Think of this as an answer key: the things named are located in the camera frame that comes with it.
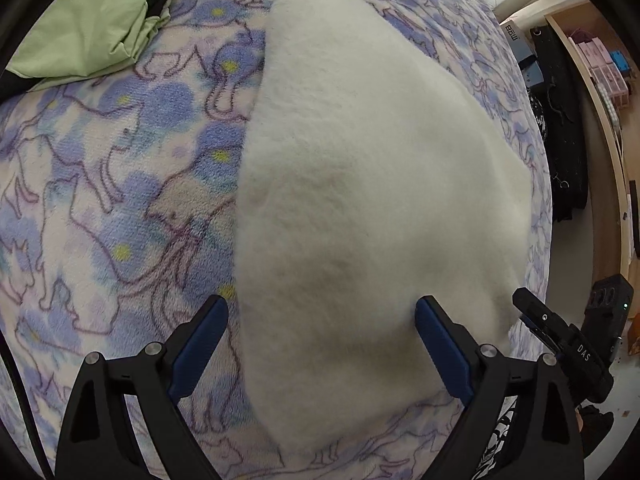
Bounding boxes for cream fuzzy cardigan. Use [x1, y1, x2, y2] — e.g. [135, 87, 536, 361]
[234, 0, 532, 452]

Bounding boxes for black white patterned clothing pile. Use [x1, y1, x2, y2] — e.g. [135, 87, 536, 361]
[529, 25, 589, 222]

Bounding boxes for right hand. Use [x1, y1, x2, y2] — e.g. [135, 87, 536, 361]
[576, 405, 614, 458]

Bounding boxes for black white graphic cloth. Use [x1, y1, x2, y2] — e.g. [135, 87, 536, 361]
[472, 396, 518, 480]

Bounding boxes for purple cat print blanket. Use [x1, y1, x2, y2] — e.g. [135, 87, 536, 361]
[1, 0, 552, 458]

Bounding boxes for wooden shelf unit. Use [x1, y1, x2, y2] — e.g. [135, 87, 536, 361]
[546, 2, 639, 280]

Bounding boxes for pink drawer boxes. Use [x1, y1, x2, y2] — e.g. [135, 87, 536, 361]
[570, 28, 629, 108]

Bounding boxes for blue small box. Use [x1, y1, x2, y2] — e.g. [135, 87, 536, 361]
[610, 50, 631, 77]

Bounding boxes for cardboard box with label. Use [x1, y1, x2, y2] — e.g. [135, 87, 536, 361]
[501, 20, 544, 89]

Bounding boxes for light green garment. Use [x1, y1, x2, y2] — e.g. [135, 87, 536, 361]
[1, 0, 171, 101]

